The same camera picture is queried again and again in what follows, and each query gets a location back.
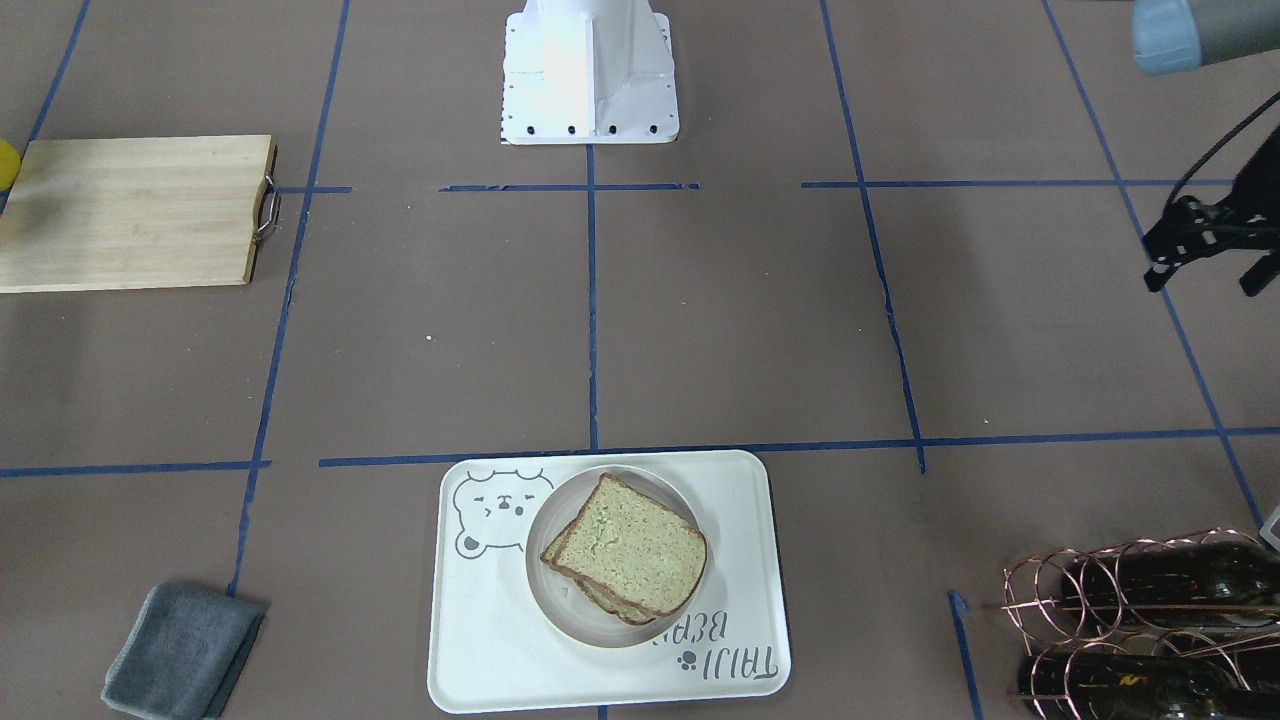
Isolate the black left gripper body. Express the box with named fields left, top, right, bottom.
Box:
left=1165, top=94, right=1277, bottom=256

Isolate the bread slice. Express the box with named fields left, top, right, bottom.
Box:
left=550, top=471, right=709, bottom=619
left=539, top=525, right=657, bottom=626

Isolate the white round plate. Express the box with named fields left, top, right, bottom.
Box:
left=525, top=464, right=710, bottom=650

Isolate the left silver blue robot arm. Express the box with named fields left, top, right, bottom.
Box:
left=1132, top=1, right=1279, bottom=297

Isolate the cream bear tray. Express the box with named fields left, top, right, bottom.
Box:
left=426, top=450, right=792, bottom=714

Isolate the middle green wine bottle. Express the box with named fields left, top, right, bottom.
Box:
left=1060, top=539, right=1279, bottom=629

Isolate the green wine bottle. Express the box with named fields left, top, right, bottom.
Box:
left=1016, top=650, right=1279, bottom=719
left=1060, top=539, right=1279, bottom=629

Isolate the front green wine bottle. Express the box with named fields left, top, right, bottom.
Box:
left=1016, top=650, right=1279, bottom=719

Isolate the wooden cutting board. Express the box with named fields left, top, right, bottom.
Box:
left=1, top=135, right=279, bottom=293

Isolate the dark grey folded cloth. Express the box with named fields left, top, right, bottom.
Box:
left=101, top=583, right=266, bottom=719

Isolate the yellow lemon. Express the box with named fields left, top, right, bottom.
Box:
left=0, top=138, right=22, bottom=192

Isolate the copper wire bottle rack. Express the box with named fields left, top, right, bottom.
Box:
left=1000, top=528, right=1279, bottom=719

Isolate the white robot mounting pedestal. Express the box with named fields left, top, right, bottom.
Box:
left=500, top=1, right=681, bottom=146

